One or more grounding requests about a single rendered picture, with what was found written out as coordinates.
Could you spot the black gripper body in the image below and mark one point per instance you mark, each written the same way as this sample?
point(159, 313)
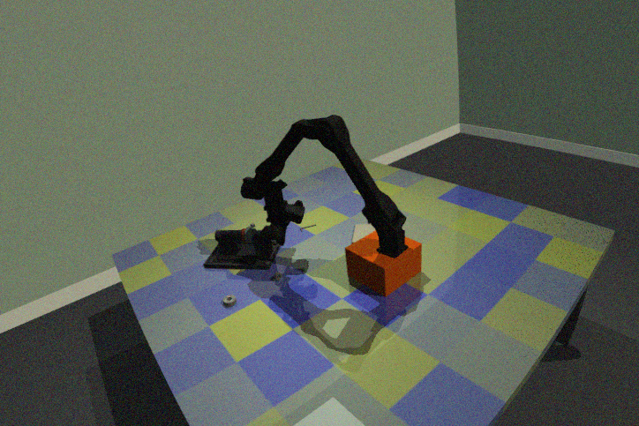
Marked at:
point(275, 231)

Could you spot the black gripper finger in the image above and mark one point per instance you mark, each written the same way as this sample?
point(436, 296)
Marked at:
point(285, 225)
point(280, 241)

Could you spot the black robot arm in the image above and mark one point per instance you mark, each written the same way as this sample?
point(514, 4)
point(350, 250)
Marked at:
point(380, 210)

